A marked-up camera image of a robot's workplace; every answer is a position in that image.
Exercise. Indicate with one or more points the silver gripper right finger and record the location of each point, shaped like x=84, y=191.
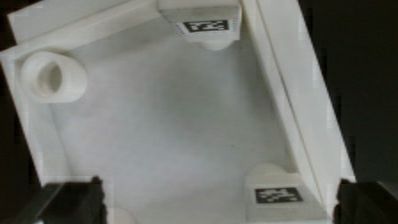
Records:
x=366, y=203

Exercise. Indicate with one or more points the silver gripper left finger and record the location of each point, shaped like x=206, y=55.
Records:
x=68, y=203

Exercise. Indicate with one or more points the white table leg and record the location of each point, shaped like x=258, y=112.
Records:
x=206, y=20
x=279, y=199

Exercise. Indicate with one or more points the white square table top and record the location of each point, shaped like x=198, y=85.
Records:
x=167, y=116

